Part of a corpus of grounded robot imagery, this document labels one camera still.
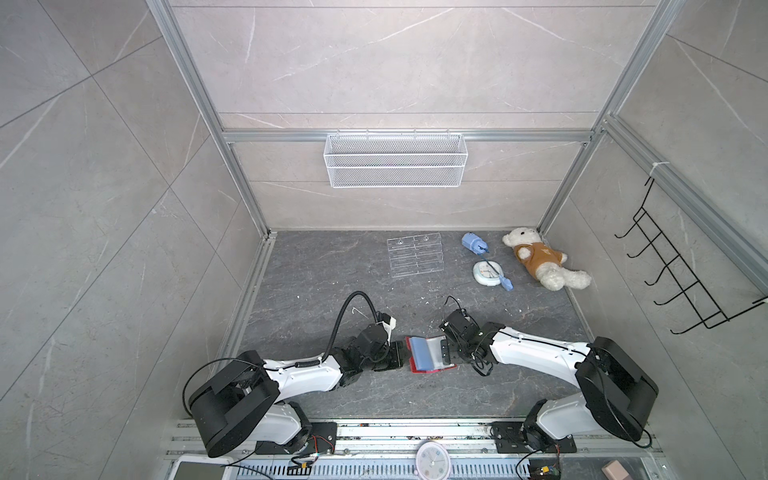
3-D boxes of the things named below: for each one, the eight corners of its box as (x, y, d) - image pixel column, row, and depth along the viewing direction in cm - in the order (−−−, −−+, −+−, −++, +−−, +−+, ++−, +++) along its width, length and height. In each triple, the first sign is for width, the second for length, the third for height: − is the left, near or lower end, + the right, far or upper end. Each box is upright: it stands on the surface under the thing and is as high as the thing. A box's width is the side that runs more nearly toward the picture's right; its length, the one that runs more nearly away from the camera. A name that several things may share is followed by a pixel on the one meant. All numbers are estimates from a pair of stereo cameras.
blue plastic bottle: (478, 261, 112) (482, 251, 107) (457, 245, 117) (460, 234, 112) (487, 255, 114) (491, 244, 109) (466, 239, 119) (469, 228, 114)
